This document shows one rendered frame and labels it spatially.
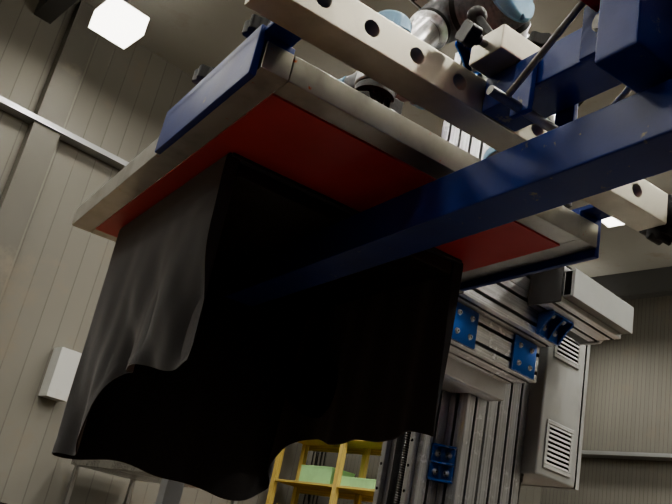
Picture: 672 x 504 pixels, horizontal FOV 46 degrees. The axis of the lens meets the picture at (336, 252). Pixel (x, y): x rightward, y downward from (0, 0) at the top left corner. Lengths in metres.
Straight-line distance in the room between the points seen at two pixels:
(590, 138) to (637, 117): 0.06
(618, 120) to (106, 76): 9.23
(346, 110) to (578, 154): 0.30
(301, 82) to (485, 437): 1.30
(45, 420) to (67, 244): 1.88
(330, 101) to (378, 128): 0.07
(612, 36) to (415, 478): 1.36
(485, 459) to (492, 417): 0.11
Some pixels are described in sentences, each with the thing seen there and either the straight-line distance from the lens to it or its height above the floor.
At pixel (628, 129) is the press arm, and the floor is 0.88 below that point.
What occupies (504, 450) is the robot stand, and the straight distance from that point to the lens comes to 2.15.
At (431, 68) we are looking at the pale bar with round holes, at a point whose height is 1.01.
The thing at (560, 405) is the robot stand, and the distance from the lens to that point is 2.28.
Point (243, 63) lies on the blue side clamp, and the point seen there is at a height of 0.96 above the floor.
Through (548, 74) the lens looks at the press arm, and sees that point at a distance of 0.95.
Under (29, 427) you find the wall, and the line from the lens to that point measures 8.90.
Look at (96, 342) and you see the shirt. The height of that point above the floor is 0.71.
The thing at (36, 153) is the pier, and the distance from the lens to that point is 9.09.
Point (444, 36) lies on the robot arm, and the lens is 1.82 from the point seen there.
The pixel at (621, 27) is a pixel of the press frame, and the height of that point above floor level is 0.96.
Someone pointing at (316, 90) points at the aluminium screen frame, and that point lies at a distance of 0.98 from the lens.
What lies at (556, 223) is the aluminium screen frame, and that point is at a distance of 1.19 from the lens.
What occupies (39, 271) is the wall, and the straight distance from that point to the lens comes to 9.01.
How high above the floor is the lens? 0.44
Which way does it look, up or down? 21 degrees up
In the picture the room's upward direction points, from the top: 12 degrees clockwise
